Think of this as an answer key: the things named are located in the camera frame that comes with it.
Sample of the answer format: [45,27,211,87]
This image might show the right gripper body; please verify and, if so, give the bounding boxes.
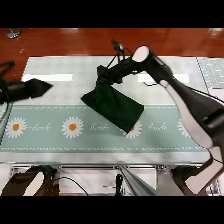
[95,64,118,85]

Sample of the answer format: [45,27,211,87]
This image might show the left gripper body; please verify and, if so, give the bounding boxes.
[3,79,36,102]

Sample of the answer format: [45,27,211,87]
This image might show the dark green T-shirt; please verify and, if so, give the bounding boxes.
[80,81,145,135]

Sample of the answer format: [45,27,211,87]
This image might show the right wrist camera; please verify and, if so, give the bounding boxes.
[107,39,127,68]

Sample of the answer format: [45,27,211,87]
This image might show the black cable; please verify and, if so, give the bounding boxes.
[54,176,90,197]

